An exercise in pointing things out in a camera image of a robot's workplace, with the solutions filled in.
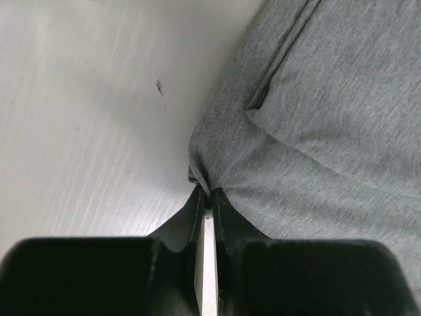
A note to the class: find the grey t shirt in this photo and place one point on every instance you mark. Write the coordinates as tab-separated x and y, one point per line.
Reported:
314	128

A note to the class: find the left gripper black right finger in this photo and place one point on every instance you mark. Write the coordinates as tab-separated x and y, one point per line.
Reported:
257	275

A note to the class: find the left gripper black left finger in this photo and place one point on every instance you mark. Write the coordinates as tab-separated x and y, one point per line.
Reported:
150	275

